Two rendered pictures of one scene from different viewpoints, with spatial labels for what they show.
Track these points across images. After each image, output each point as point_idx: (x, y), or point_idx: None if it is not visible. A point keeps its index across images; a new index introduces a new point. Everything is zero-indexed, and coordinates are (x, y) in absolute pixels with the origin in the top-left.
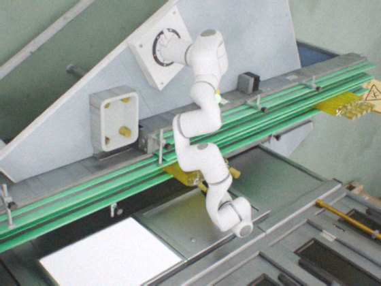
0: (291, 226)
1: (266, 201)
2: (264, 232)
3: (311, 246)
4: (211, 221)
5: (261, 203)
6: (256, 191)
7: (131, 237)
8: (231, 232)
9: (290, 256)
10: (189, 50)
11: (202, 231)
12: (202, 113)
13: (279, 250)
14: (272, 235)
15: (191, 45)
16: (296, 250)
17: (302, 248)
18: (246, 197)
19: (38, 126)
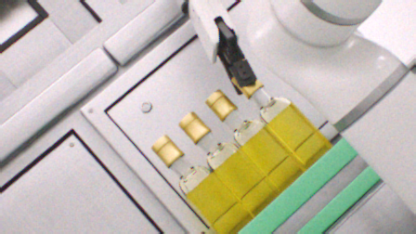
0: (33, 81)
1: (72, 182)
2: (103, 45)
3: (4, 34)
4: (221, 69)
5: (87, 170)
6: (90, 224)
7: (386, 9)
8: (179, 31)
9: (57, 3)
10: (397, 58)
11: (241, 37)
12: None
13: (77, 19)
14: (85, 47)
15: (396, 72)
16: (41, 19)
17: (26, 25)
18: (128, 158)
19: None
